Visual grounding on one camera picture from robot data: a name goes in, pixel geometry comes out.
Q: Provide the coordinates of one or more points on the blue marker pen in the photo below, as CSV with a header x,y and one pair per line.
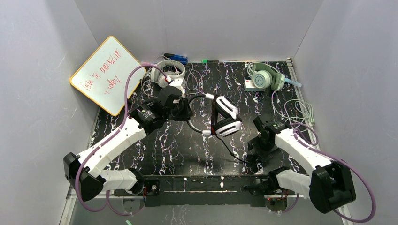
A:
x,y
179,58

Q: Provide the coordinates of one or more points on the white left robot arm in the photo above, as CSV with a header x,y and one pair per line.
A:
x,y
86,171

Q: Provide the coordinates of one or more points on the small white red box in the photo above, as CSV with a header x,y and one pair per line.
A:
x,y
248,85

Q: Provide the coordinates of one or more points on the light blue pen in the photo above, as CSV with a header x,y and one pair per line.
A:
x,y
292,82

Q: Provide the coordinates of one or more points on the yellow framed whiteboard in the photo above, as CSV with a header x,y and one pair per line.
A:
x,y
102,78

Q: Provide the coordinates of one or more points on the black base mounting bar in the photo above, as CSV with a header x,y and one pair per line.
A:
x,y
207,190

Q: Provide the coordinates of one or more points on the grey white headphones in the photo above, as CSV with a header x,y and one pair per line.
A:
x,y
177,70

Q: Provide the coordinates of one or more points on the black and white headphones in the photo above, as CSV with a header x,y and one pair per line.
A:
x,y
224,116

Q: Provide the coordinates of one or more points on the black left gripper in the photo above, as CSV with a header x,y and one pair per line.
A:
x,y
184,112

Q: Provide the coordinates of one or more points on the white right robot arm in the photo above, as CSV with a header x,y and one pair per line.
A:
x,y
327,183

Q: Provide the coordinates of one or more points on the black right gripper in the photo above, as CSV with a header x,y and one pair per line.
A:
x,y
255,148

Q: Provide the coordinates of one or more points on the green black marker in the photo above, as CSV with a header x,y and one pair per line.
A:
x,y
209,61

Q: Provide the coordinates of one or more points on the mint green headphones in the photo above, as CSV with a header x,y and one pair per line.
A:
x,y
265,76

